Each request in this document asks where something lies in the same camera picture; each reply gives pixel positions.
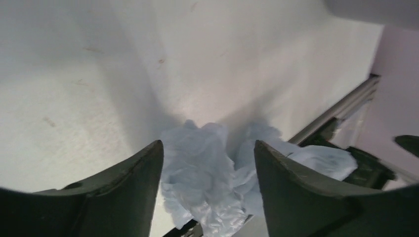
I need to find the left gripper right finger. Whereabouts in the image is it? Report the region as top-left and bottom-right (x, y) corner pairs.
(254, 140), (419, 237)

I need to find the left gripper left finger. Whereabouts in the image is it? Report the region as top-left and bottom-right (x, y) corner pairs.
(0, 140), (164, 237)

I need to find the light blue plastic trash bag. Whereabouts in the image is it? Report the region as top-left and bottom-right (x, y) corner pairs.
(160, 120), (358, 237)

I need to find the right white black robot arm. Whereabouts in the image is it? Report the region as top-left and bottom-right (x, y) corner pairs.
(293, 117), (419, 191)

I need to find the right aluminium corner profile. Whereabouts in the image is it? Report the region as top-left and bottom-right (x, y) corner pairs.
(289, 74), (381, 146)

